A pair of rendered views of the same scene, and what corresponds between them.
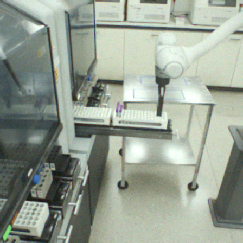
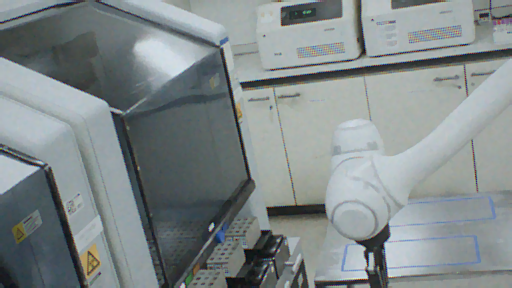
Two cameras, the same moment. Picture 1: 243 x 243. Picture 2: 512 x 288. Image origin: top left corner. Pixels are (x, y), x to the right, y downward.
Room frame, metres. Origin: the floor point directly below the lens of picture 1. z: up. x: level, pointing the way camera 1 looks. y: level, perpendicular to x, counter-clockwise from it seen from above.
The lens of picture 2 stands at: (0.02, -0.36, 1.71)
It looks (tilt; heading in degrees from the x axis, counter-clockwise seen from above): 18 degrees down; 16
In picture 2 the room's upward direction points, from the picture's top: 12 degrees counter-clockwise
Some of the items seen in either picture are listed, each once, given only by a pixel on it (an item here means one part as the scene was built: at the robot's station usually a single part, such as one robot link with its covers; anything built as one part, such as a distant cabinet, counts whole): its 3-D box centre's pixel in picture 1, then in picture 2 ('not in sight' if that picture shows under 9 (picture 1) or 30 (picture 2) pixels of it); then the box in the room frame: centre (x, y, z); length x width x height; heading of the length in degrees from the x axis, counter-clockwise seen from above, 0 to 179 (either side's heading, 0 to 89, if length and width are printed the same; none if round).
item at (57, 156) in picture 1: (56, 158); not in sight; (0.89, 0.29, 0.85); 0.12 x 0.02 x 0.06; 176
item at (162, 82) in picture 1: (161, 83); (373, 241); (1.25, -0.20, 1.06); 0.08 x 0.07 x 0.09; 175
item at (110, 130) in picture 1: (116, 126); not in sight; (1.27, 0.04, 0.78); 0.73 x 0.14 x 0.09; 85
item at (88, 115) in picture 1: (84, 115); not in sight; (1.28, 0.22, 0.83); 0.30 x 0.10 x 0.06; 85
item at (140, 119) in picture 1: (140, 119); not in sight; (1.26, -0.10, 0.83); 0.30 x 0.10 x 0.06; 86
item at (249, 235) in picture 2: (93, 81); (250, 234); (1.74, 0.22, 0.85); 0.12 x 0.02 x 0.06; 174
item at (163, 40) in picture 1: (166, 50); (358, 161); (1.24, -0.20, 1.24); 0.13 x 0.11 x 0.16; 2
